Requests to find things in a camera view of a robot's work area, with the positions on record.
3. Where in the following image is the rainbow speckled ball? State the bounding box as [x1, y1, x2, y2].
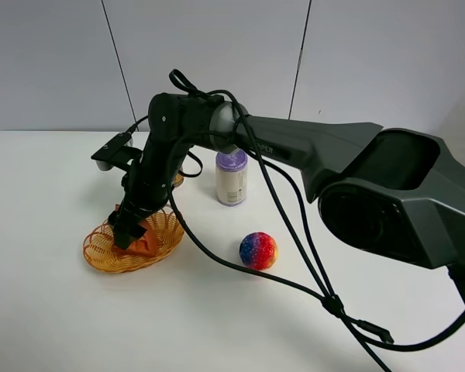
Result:
[239, 232, 278, 270]

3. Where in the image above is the white purple-lidded bottle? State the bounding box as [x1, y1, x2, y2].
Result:
[215, 150, 248, 206]

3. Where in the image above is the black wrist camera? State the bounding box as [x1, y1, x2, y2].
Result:
[91, 132, 142, 172]

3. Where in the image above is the brown waffle slice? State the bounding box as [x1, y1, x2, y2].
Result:
[110, 204, 158, 257]

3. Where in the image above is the black cable bundle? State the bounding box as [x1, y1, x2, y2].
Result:
[126, 68, 465, 372]

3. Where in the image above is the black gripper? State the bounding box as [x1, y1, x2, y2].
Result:
[107, 156, 173, 250]

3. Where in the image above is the orange wicker oval basket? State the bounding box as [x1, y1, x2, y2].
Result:
[83, 205, 184, 273]

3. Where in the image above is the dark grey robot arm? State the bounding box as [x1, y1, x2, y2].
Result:
[94, 91, 465, 352]

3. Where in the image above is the gold energy drink can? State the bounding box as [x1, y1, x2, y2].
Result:
[173, 171, 184, 188]

